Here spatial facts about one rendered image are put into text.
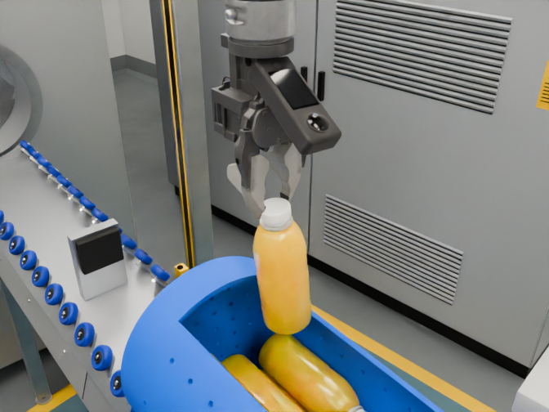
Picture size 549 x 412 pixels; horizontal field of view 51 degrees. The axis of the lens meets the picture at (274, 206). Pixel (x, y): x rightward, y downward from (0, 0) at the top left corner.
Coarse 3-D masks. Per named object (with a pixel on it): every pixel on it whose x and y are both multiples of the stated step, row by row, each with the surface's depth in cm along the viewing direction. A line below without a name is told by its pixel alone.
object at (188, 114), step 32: (160, 0) 124; (192, 0) 122; (192, 32) 125; (192, 64) 129; (192, 96) 132; (192, 128) 136; (192, 160) 140; (192, 192) 144; (192, 224) 149; (192, 256) 155
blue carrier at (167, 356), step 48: (192, 288) 76; (240, 288) 86; (144, 336) 75; (192, 336) 70; (240, 336) 91; (336, 336) 83; (144, 384) 73; (192, 384) 67; (240, 384) 64; (384, 384) 78
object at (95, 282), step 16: (96, 224) 116; (112, 224) 116; (80, 240) 112; (96, 240) 113; (112, 240) 116; (80, 256) 113; (96, 256) 115; (112, 256) 117; (80, 272) 116; (96, 272) 118; (112, 272) 121; (80, 288) 119; (96, 288) 120; (112, 288) 123
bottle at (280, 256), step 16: (288, 224) 70; (256, 240) 71; (272, 240) 70; (288, 240) 70; (304, 240) 72; (256, 256) 72; (272, 256) 70; (288, 256) 70; (304, 256) 72; (256, 272) 75; (272, 272) 71; (288, 272) 71; (304, 272) 74; (272, 288) 73; (288, 288) 73; (304, 288) 75; (272, 304) 75; (288, 304) 74; (304, 304) 76; (272, 320) 77; (288, 320) 76; (304, 320) 78
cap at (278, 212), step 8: (272, 200) 71; (280, 200) 70; (272, 208) 69; (280, 208) 69; (288, 208) 69; (264, 216) 69; (272, 216) 68; (280, 216) 68; (288, 216) 69; (272, 224) 69; (280, 224) 69
